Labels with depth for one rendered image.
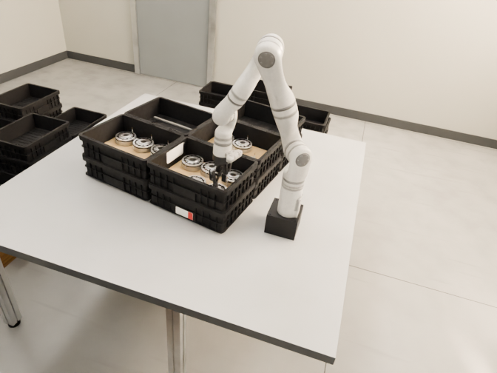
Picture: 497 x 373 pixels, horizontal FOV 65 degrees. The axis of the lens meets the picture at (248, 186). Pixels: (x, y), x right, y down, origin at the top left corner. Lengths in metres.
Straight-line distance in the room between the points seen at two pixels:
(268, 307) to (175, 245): 0.47
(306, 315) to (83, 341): 1.24
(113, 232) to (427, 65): 3.71
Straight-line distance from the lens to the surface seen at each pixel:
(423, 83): 4.68
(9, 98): 3.48
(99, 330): 2.29
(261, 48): 1.29
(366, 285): 2.64
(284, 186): 1.59
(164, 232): 1.70
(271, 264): 1.59
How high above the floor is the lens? 1.83
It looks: 35 degrees down
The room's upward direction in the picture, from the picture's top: 7 degrees clockwise
